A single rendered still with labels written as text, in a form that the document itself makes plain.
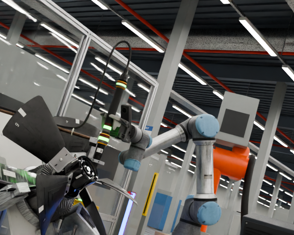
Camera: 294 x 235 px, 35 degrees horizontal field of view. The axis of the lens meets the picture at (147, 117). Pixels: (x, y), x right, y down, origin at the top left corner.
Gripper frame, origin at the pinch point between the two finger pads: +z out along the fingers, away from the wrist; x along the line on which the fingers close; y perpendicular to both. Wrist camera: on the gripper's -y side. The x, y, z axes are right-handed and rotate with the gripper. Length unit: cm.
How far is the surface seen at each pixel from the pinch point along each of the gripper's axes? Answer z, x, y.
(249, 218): -32, -60, 24
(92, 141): 0.6, 2.3, 12.9
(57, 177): 26.6, -9.9, 31.6
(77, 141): 0.4, 10.0, 14.6
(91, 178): 5.0, -7.5, 27.7
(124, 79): -1.6, -1.4, -17.1
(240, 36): -793, 342, -415
